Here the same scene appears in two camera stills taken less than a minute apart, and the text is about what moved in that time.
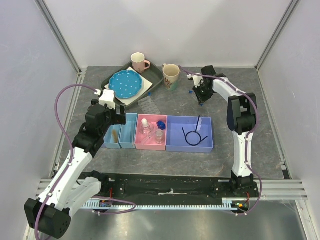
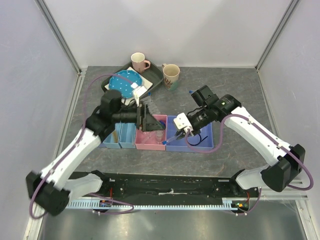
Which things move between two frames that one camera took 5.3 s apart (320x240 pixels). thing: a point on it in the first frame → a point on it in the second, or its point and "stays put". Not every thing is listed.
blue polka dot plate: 126,83 stays put
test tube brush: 115,134 stays put
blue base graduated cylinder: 160,124 stays put
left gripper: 118,119 → 152,124
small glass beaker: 159,138 stays put
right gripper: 201,98 → 194,128
